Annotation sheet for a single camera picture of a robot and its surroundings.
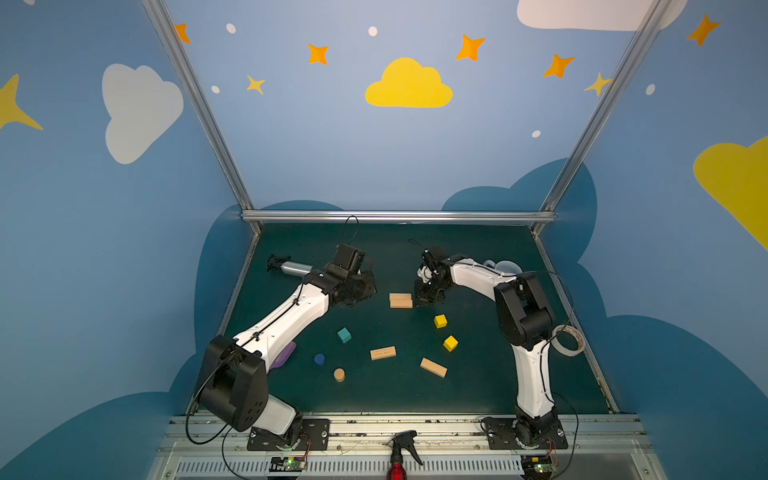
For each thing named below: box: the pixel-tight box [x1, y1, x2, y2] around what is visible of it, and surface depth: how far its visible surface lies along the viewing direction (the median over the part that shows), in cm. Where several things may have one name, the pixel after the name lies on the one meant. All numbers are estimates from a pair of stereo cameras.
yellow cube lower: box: [443, 335, 459, 353], surface depth 90 cm
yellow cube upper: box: [434, 314, 448, 329], surface depth 95 cm
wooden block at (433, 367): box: [420, 357, 448, 378], surface depth 87 cm
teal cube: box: [337, 327, 352, 344], surface depth 92 cm
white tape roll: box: [551, 324, 586, 357], surface depth 91 cm
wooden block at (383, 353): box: [370, 346, 397, 361], surface depth 90 cm
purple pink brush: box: [270, 340, 297, 369], surface depth 88 cm
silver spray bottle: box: [266, 254, 313, 277], surface depth 106 cm
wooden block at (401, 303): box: [390, 299, 413, 309], surface depth 100 cm
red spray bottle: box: [382, 430, 423, 480], surface depth 72 cm
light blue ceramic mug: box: [483, 259, 523, 275], surface depth 103 cm
